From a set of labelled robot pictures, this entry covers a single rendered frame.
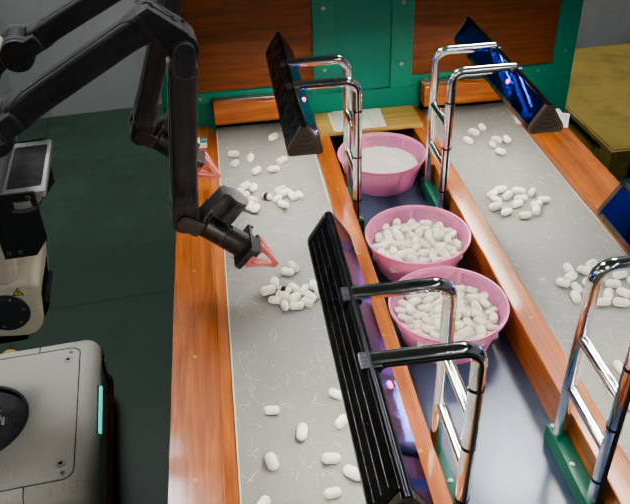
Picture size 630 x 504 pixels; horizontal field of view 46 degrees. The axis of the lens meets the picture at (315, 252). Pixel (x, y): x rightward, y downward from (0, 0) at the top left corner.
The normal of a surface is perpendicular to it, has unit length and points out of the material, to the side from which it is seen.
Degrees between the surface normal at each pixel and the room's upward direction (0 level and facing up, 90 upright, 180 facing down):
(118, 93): 90
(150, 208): 0
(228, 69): 90
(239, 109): 90
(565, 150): 0
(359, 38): 90
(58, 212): 0
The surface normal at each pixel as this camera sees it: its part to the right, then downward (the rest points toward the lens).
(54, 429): -0.04, -0.81
